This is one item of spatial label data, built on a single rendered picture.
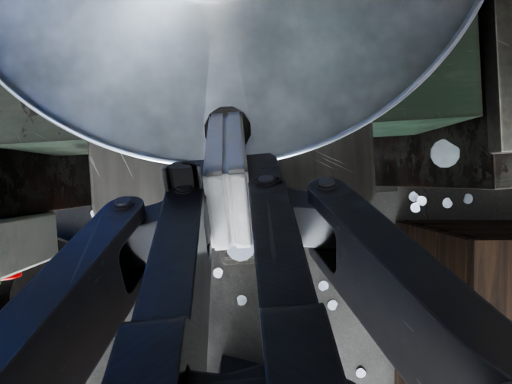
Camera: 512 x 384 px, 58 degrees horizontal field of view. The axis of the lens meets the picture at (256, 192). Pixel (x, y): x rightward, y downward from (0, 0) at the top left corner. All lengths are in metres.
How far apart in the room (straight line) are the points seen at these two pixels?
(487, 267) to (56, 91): 0.64
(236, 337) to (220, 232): 0.91
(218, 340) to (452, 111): 0.79
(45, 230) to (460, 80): 0.41
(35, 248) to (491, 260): 0.60
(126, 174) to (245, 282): 0.81
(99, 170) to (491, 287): 0.62
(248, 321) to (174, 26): 0.87
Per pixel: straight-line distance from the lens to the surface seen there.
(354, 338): 1.09
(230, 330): 1.06
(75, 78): 0.24
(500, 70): 0.43
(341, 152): 0.23
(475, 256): 0.74
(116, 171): 0.23
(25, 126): 0.40
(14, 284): 1.15
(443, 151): 0.39
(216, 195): 0.15
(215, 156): 0.16
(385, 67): 0.24
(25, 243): 0.48
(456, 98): 0.40
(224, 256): 0.86
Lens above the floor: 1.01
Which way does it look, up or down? 88 degrees down
